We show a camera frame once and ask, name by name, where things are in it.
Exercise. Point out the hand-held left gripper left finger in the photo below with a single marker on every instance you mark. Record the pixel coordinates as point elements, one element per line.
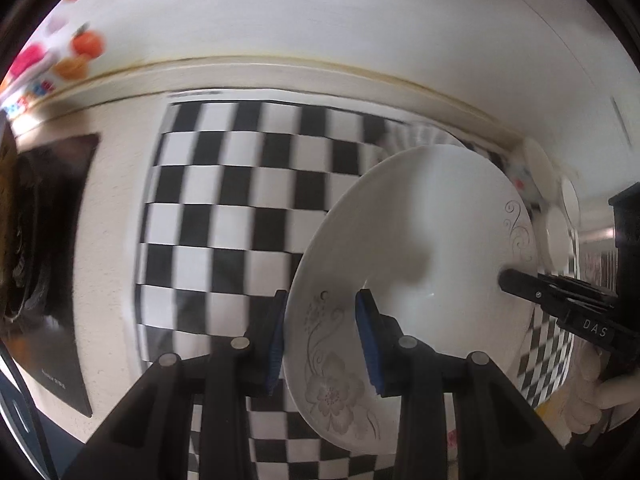
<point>275,342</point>

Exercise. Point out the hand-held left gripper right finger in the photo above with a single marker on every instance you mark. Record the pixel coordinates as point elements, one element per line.
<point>367,342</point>

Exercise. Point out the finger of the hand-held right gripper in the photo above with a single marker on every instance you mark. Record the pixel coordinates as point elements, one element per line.
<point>520,284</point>

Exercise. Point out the large white floral plate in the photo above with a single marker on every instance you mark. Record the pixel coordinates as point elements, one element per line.
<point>425,220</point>

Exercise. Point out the white plate blue leaf pattern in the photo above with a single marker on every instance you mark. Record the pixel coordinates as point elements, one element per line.
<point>415,135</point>

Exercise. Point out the person's right hand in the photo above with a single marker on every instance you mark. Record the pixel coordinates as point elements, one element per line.
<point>590,395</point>

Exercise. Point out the patterned frosted glass door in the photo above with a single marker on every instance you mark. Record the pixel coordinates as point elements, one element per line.
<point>595,266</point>

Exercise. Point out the colourful dotted dish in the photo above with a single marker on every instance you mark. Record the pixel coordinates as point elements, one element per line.
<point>521,180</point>

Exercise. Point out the black and white checkered mat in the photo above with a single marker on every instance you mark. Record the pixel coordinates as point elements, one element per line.
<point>225,185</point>

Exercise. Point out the dark round object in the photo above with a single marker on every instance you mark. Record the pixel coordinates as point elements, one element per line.
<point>20,240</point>

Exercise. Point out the colourful fruit wall sticker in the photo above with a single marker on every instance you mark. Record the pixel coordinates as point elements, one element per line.
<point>82,47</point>

